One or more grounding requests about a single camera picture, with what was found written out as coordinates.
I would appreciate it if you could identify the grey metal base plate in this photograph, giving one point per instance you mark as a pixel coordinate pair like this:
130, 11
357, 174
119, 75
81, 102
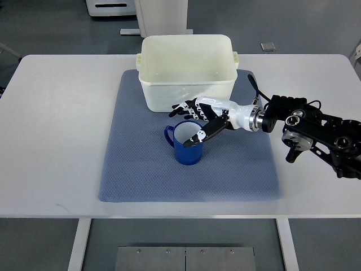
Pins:
185, 258

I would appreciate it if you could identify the white cabinet with slot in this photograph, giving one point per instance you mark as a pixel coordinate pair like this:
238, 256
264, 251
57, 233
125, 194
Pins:
110, 8

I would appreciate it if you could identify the blue enamel mug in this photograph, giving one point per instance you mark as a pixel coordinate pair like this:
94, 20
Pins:
177, 135

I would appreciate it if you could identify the white table left leg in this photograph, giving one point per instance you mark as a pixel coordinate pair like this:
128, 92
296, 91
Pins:
79, 245

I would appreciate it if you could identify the small grey floor plate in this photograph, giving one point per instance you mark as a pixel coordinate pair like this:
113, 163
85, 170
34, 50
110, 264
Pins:
268, 46

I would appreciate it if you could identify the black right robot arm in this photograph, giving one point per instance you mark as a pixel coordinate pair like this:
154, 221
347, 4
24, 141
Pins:
334, 140

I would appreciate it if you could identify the blue textured mat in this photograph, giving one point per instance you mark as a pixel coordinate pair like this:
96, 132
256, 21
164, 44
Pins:
140, 166

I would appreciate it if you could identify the white table right leg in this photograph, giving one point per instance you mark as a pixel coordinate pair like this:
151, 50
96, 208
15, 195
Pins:
287, 245

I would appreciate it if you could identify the white table leg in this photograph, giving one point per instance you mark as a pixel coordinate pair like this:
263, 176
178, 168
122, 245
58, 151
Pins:
79, 245
287, 245

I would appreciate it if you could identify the white plastic box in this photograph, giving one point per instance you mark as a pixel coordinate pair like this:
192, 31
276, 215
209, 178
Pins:
176, 68

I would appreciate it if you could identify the white pillar with foot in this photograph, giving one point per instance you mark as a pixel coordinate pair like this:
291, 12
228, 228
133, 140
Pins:
157, 17

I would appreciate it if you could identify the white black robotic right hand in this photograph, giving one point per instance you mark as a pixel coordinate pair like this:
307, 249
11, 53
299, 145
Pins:
219, 115

